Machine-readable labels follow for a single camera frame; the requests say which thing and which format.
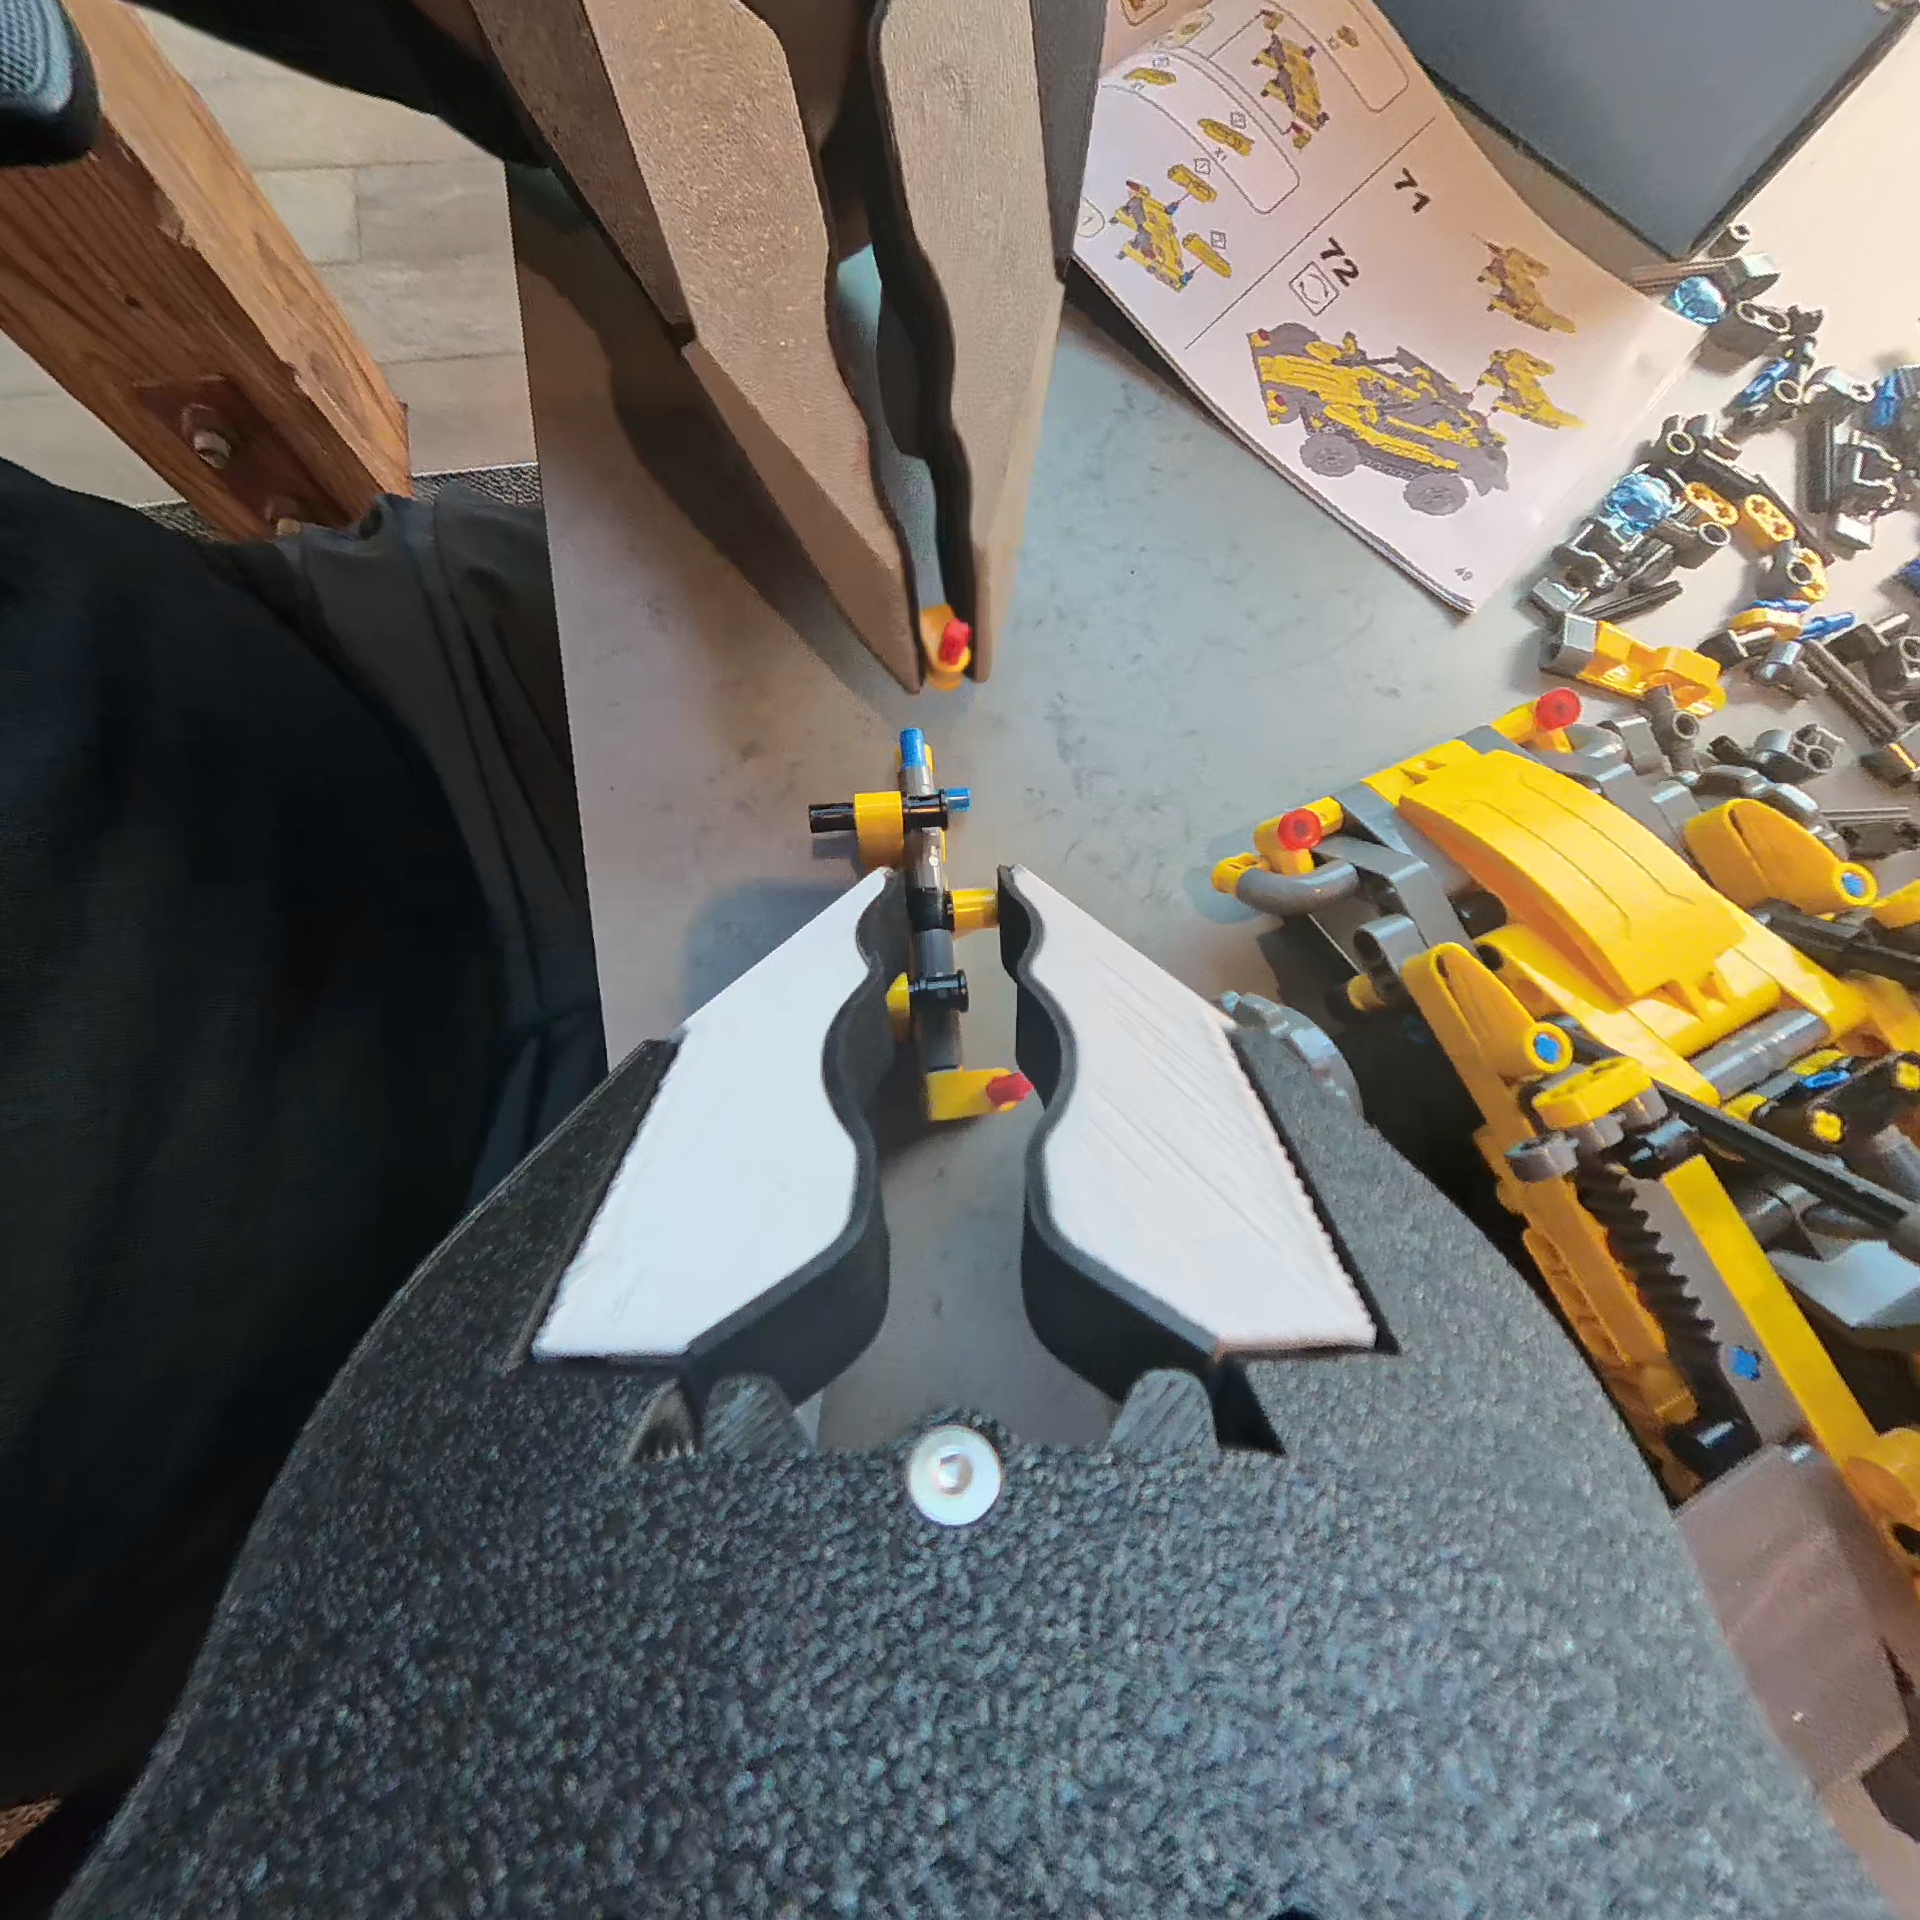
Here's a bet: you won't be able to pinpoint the grey desk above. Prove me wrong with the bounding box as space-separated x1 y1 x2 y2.
503 0 1920 1864

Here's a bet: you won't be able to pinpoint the dark blue cardboard box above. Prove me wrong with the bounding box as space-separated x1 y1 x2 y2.
1372 0 1920 263

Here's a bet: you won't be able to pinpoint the yellow brick subassembly blue pins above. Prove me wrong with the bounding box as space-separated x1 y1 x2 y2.
805 726 1002 1083

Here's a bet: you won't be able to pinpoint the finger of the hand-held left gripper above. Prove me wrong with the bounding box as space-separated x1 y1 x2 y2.
865 0 1110 687
465 0 925 694

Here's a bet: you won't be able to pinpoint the brick instruction booklet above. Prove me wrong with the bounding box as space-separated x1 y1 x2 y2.
1067 0 1710 617

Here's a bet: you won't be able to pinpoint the wooden beam with bolts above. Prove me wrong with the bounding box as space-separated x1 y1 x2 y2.
0 0 413 544

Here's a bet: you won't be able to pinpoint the person's dark clothed body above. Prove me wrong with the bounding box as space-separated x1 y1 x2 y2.
0 457 609 1818

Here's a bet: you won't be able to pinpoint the person's left forearm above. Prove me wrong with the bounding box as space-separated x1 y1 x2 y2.
126 0 520 161

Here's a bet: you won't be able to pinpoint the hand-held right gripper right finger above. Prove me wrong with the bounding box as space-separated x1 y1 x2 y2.
993 867 1383 1456

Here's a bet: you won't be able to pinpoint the pile of dark small bricks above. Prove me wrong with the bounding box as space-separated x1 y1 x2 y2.
1522 227 1920 844

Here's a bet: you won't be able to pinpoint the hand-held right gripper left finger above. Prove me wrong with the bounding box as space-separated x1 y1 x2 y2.
532 867 909 1448

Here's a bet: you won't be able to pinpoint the yellow toy brick car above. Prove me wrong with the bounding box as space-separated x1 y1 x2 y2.
1206 688 1920 1591

